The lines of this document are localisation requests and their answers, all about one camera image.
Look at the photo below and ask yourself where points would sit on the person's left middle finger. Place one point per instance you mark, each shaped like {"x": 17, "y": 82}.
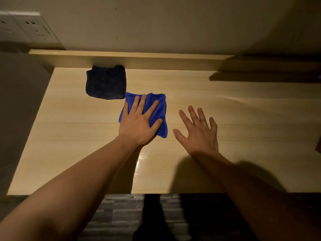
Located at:
{"x": 141, "y": 104}

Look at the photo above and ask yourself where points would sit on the person's right forearm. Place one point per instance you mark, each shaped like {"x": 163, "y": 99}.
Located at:
{"x": 255, "y": 198}

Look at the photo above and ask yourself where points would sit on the person's left thumb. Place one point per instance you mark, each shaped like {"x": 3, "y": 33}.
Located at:
{"x": 157, "y": 124}

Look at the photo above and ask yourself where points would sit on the dark folded cloth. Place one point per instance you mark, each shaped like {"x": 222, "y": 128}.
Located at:
{"x": 106, "y": 82}

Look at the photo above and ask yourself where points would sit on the person's right little finger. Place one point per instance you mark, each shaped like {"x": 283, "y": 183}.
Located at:
{"x": 213, "y": 124}

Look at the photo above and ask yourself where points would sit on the person's right thumb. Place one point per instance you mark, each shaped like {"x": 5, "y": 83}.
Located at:
{"x": 180, "y": 136}

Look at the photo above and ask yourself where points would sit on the person's right middle finger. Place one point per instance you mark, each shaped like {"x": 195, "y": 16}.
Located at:
{"x": 193, "y": 114}

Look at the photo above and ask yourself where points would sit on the white wall socket plate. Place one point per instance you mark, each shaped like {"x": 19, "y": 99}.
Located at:
{"x": 22, "y": 28}

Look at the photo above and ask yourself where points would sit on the person's left forearm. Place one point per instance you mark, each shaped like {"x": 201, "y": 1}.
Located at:
{"x": 67, "y": 193}

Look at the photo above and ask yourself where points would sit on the person's dark trouser leg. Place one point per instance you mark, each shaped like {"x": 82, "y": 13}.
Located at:
{"x": 153, "y": 218}

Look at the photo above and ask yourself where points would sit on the blue microfiber cloth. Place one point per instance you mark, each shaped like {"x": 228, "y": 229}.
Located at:
{"x": 158, "y": 110}

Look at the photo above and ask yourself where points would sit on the person's right hand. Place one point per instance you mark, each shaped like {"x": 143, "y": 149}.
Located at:
{"x": 200, "y": 138}

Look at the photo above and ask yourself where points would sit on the person's left hand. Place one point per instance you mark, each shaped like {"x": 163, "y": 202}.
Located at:
{"x": 136, "y": 126}

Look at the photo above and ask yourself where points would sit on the person's left little finger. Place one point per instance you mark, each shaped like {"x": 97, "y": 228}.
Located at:
{"x": 125, "y": 109}

